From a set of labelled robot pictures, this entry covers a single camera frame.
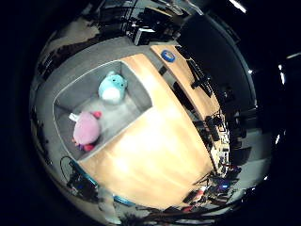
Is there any light blue plush toy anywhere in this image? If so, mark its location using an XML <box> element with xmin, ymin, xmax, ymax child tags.
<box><xmin>98</xmin><ymin>71</ymin><xmax>129</xmax><ymax>105</ymax></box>

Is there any grey fabric container box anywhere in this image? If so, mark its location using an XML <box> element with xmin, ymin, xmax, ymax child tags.
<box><xmin>32</xmin><ymin>36</ymin><xmax>154</xmax><ymax>163</ymax></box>

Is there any long wooden desk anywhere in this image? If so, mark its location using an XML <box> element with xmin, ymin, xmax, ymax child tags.
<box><xmin>150</xmin><ymin>43</ymin><xmax>232</xmax><ymax>172</ymax></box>

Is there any blue tape roll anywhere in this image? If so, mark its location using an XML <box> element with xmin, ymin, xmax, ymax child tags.
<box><xmin>160</xmin><ymin>49</ymin><xmax>177</xmax><ymax>63</ymax></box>

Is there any black keyboard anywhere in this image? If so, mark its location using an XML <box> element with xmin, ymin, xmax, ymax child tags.
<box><xmin>186</xmin><ymin>57</ymin><xmax>214</xmax><ymax>98</ymax></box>

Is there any pink plush toy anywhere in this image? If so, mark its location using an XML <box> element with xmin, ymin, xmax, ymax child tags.
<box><xmin>71</xmin><ymin>110</ymin><xmax>103</xmax><ymax>153</ymax></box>

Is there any teal table clamp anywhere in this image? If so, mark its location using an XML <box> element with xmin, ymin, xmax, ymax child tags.
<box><xmin>70</xmin><ymin>160</ymin><xmax>99</xmax><ymax>186</ymax></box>
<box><xmin>113</xmin><ymin>194</ymin><xmax>136</xmax><ymax>207</ymax></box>

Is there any black looped cable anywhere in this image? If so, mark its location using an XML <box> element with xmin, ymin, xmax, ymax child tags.
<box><xmin>59</xmin><ymin>155</ymin><xmax>75</xmax><ymax>184</ymax></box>

